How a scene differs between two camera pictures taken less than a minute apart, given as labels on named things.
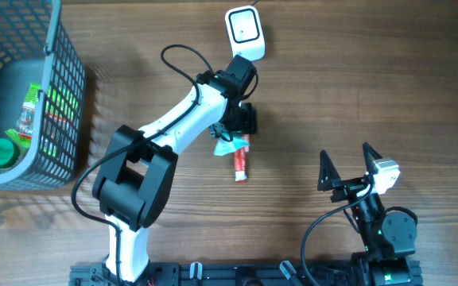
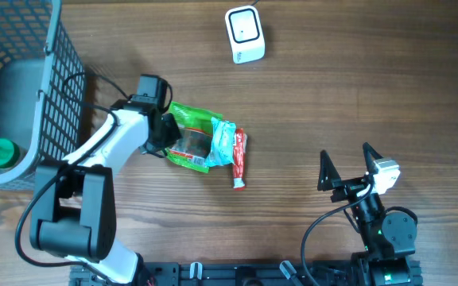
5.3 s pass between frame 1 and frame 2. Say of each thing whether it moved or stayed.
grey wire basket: stayed
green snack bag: moved
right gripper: stayed
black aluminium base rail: stayed
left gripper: moved
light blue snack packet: moved
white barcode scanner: stayed
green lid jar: stayed
